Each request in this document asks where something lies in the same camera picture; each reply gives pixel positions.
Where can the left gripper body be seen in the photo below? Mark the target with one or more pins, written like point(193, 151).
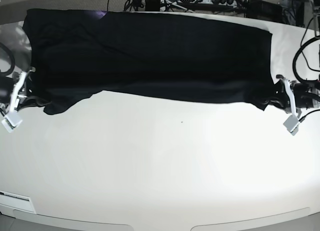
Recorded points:
point(296, 95)

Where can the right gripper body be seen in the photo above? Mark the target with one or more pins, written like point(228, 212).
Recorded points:
point(13, 91)

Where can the black graphic T-shirt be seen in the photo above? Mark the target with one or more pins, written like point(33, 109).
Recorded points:
point(79, 53)

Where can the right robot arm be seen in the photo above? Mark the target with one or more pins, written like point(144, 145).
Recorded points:
point(31, 88)

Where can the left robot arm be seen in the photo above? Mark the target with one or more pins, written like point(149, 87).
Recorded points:
point(313, 84)

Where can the black equipment box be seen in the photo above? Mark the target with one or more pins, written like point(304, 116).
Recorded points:
point(263, 10)

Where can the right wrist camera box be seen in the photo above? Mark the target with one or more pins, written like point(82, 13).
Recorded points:
point(11, 121)

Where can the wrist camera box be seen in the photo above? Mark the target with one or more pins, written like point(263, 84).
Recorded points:
point(11, 121)
point(292, 124)

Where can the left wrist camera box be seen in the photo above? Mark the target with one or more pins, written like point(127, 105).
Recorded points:
point(292, 124)

